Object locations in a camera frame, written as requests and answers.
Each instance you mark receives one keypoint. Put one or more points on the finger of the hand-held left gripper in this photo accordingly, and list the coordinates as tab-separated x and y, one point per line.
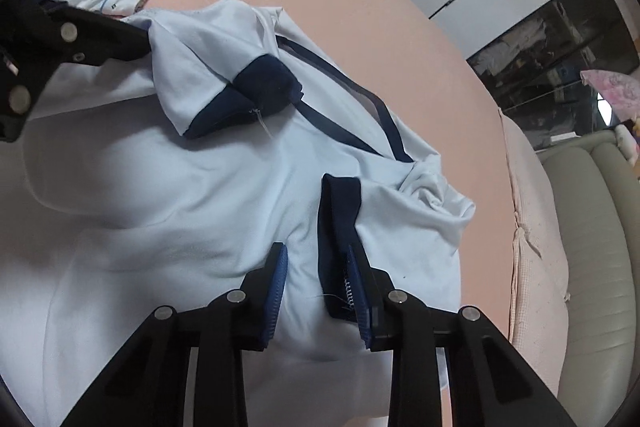
100	42

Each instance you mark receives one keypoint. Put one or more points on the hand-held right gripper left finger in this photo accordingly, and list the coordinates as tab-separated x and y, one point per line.
277	282

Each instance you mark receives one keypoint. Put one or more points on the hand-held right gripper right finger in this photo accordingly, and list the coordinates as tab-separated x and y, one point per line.
357	297

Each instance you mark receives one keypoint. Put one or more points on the light blue navy-trimmed shirt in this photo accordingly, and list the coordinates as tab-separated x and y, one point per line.
175	182

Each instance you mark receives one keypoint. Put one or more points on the pale pink quilted mattress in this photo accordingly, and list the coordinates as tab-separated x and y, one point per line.
535	232

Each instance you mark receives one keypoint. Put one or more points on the pink floral cloth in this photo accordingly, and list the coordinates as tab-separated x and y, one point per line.
620	89

